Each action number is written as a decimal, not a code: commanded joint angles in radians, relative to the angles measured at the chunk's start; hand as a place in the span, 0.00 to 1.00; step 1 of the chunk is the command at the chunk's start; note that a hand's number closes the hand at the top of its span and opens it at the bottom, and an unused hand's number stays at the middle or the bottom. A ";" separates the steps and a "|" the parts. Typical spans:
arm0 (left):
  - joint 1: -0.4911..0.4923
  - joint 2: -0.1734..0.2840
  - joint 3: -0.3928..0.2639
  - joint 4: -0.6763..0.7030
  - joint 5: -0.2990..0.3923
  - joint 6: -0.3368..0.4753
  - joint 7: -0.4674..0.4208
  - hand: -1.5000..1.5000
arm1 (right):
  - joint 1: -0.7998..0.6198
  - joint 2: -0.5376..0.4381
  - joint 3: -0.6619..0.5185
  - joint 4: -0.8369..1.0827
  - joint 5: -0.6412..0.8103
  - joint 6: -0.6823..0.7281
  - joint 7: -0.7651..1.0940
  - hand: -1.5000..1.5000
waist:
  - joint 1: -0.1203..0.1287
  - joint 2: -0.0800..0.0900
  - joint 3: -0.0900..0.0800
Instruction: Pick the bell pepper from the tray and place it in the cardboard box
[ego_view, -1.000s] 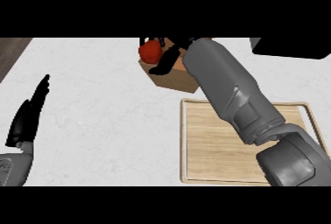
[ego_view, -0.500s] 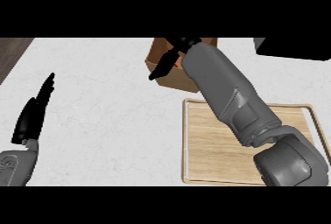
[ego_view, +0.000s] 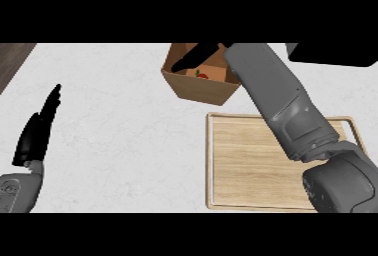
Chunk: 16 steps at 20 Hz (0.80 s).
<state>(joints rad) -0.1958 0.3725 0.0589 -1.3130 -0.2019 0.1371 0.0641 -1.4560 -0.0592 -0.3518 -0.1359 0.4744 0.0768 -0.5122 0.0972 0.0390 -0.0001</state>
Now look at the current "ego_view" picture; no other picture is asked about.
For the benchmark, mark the dark brown wooden panel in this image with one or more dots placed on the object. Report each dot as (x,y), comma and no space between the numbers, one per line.
(12,60)

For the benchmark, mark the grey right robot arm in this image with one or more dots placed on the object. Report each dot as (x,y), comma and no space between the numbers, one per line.
(296,130)

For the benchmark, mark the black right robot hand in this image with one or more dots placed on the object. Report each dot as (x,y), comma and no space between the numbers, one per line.
(198,57)

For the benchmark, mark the black appliance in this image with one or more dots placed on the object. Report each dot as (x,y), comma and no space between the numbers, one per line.
(330,53)

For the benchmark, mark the red bell pepper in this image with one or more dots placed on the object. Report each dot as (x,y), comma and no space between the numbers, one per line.
(201,75)

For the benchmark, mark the pale wooden tray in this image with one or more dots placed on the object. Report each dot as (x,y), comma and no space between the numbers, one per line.
(246,166)

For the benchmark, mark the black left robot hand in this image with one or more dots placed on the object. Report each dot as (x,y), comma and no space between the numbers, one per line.
(34,136)

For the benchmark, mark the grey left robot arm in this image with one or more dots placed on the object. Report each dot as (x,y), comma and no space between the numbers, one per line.
(18,190)

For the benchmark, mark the brown cardboard box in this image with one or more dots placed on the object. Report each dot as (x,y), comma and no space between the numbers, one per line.
(197,83)

